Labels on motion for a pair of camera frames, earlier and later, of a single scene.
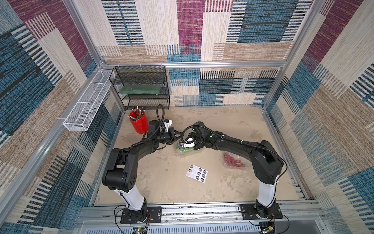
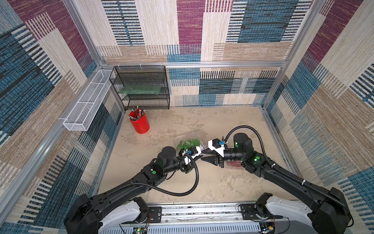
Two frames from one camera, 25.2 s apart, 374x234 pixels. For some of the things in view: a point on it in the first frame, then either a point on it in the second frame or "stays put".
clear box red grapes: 232,161 stays put
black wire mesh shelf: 141,87 stays put
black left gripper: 173,134 → 189,168
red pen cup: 140,120 stays put
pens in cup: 136,113 stays put
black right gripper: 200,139 → 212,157
